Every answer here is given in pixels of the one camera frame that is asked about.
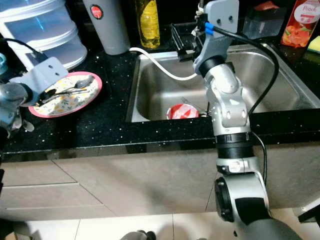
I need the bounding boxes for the metal spoon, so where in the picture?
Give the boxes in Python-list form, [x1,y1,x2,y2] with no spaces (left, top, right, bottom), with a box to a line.
[47,76,95,100]

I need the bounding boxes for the floral plate with pink rim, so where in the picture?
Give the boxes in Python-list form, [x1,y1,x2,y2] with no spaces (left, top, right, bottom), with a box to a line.
[28,71,104,119]

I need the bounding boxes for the chrome faucet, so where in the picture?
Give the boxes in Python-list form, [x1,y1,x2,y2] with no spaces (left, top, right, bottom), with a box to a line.
[196,0,206,17]

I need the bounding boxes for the yellow cooking oil bottle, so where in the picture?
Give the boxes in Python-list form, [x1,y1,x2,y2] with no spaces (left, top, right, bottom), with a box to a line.
[133,0,161,50]

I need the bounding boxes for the stainless steel sink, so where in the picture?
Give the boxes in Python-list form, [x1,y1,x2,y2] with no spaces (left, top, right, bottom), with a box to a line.
[126,43,320,124]

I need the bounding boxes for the metal cutlery piece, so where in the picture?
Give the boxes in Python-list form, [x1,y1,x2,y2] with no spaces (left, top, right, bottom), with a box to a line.
[182,98,209,118]

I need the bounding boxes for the red bowl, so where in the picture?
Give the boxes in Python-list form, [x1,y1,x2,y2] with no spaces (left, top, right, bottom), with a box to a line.
[166,103,200,120]

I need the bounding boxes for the clear box with black base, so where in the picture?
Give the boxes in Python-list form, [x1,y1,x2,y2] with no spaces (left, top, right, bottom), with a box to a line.
[243,1,289,40]

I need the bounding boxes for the grey tumbler with red logo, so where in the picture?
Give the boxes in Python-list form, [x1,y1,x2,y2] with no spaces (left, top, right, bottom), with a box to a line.
[82,0,131,56]

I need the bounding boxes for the stacked clear plastic container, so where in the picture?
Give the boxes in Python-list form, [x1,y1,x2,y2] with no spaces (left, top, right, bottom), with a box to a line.
[0,0,89,72]

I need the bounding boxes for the red peach juice carton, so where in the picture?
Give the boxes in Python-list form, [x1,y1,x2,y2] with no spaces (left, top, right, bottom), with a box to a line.
[279,0,320,49]

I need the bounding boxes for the beige cabinet drawers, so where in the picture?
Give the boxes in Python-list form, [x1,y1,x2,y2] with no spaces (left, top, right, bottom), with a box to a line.
[0,144,320,223]

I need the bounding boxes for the yellow sponge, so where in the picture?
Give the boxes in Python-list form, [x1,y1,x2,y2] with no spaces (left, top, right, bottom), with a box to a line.
[307,35,320,54]

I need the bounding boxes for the grey robot foot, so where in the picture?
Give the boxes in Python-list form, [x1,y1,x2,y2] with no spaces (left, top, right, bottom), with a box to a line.
[119,229,156,240]

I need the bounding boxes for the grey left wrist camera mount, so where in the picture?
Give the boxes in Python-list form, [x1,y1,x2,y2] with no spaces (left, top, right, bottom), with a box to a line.
[9,56,70,106]

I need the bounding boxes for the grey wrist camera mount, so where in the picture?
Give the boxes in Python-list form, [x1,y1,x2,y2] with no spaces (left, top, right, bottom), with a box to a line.
[9,56,70,106]
[193,0,240,76]

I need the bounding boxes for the white hose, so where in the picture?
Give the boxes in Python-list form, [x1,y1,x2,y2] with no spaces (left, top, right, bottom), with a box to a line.
[128,47,199,82]

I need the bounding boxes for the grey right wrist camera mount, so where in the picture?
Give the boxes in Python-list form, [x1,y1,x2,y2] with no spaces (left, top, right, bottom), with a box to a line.
[193,0,240,76]

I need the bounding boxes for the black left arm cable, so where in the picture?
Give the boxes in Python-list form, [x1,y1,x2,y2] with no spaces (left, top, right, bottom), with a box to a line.
[2,38,50,64]

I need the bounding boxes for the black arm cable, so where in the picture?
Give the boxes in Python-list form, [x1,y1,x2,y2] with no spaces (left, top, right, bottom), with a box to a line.
[2,38,50,64]
[204,21,280,117]

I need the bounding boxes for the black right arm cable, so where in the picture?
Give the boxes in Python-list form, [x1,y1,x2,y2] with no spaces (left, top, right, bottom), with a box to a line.
[204,21,280,117]

